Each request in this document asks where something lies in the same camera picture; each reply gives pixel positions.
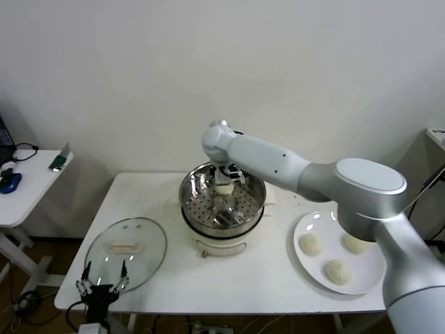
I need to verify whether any small green white gadget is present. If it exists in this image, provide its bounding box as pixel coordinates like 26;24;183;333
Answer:
0;160;17;180

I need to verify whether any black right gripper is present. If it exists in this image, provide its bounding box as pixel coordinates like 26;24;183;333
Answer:
212;165;232;186

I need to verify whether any white round plate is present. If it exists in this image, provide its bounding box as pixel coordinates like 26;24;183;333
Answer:
287;211;387;296

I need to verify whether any black power cable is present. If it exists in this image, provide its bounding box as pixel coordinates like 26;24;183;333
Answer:
406;169;445;244

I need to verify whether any white side table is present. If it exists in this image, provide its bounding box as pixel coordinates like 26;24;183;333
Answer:
0;149;74;289

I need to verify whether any blue handheld device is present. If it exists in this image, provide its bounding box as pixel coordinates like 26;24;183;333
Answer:
0;173;23;195

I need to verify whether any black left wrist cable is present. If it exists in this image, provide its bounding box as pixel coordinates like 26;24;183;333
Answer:
67;301;91;330

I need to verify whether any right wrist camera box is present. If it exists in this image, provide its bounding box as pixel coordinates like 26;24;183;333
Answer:
227;166;248;185

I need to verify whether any black laptop cable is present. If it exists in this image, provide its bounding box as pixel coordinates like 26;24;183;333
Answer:
13;143;39;163

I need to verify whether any stainless steel steamer basket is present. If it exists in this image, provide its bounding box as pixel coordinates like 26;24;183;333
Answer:
169;161;278;237

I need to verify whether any glass lid with white handle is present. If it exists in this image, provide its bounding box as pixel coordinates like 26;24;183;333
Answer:
84;217;168;293

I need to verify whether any white electric cooker pot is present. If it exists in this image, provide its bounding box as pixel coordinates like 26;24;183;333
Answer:
181;203;275;260

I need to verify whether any floor power strip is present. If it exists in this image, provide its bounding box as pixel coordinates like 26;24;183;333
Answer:
193;322;234;334

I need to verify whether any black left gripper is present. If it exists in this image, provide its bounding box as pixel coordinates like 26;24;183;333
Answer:
76;259;128;323

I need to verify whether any green handled scraper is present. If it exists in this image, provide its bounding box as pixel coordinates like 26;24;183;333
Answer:
48;142;73;172

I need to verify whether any black floor cable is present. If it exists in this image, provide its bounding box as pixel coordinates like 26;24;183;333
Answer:
10;290;65;328

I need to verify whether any white cabinet with label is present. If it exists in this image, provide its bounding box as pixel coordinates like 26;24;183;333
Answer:
424;127;445;164

